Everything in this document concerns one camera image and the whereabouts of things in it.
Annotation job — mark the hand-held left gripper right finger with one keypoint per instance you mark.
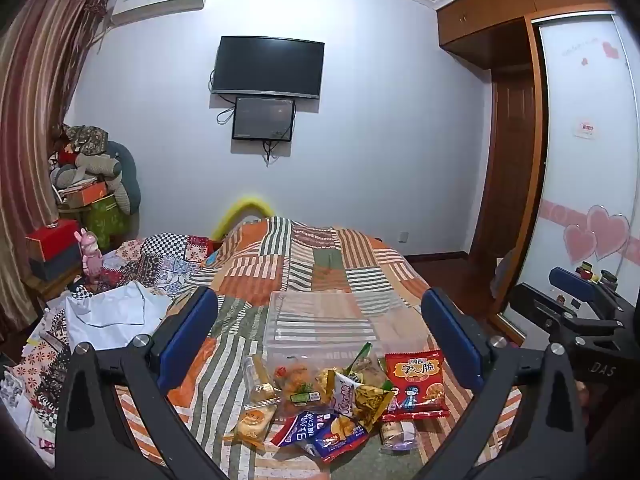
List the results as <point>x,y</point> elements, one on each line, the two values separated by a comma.
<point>450,331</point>

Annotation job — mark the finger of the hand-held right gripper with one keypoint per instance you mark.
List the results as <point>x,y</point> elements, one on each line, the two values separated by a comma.
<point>542,312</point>
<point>575,280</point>

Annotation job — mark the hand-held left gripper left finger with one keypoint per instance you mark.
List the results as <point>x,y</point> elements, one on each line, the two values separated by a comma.
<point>187,331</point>

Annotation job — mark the red snack packet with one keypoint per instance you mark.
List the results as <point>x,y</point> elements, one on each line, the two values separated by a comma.
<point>415,382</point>

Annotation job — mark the clear cake packet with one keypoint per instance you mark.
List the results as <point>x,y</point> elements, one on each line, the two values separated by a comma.
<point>256,377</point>

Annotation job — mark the bread packet with orange print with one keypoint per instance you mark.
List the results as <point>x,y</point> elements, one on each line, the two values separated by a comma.
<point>251,424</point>

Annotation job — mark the small round clear snack pack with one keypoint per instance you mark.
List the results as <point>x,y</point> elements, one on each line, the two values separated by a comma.
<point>397,434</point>

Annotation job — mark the clear packet of orange balls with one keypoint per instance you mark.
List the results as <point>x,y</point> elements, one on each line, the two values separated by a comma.
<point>299,385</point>

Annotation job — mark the clear plastic storage container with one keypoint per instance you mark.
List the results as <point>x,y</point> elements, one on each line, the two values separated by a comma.
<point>325,320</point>

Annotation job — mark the blue snack packet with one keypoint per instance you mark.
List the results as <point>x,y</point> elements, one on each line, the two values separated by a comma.
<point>322,432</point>

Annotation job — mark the grey cloth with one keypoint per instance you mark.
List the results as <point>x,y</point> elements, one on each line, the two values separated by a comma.
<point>502,277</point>

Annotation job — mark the white plastic bag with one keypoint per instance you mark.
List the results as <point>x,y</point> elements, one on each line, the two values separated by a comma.
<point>115,312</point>

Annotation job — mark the checkered patchwork quilt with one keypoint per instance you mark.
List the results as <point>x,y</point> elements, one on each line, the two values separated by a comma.
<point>150,255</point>

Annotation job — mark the green-edged clear snack packet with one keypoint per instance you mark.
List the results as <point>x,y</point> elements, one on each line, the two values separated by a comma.
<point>365,362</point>

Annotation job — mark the white sliding door with hearts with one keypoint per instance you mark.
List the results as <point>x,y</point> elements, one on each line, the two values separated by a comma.
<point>580,185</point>

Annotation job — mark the yellow snack packet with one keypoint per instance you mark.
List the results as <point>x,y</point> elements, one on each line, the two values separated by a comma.
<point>371,400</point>

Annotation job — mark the pink plush toy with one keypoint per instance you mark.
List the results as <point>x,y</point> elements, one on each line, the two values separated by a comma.
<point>91,257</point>

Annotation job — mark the wooden room door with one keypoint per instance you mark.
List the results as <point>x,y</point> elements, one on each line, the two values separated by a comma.
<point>507,160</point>

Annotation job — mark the green patterned box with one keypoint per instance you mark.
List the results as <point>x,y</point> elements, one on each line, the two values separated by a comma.
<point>102,222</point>

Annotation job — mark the yellow foam hoop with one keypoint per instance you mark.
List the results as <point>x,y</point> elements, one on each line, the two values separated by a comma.
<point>245,205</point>

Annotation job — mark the striped patchwork blanket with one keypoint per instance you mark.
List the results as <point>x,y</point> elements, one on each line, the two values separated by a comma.
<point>310,260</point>

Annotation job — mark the wooden nightstand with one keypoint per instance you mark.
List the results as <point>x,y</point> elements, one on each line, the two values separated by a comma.
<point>47,287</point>

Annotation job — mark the dark grey box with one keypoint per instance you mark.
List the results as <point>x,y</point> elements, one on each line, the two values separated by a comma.
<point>52,267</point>

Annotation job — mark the red and white door sticker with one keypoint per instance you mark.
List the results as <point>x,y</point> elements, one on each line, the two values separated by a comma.
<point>585,129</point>

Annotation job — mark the teal cushion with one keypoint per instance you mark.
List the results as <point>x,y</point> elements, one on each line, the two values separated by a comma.
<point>127,180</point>

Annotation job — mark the red box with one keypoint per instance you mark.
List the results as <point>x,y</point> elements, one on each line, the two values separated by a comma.
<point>52,237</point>

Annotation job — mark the orange box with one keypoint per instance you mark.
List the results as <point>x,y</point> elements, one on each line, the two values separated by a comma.
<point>85,194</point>

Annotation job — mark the patterned folded cloth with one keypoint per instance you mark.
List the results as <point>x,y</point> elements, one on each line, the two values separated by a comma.
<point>87,139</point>

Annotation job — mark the striped brown curtain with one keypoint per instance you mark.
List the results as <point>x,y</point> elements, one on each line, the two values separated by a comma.
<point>35,110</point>

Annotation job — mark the wooden wardrobe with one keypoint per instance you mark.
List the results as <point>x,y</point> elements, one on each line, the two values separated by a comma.
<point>490,5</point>

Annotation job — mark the small black wall monitor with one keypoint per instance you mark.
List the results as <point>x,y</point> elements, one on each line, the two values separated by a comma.
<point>263,118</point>

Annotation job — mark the black wall television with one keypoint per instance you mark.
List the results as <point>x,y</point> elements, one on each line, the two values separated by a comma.
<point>267,66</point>

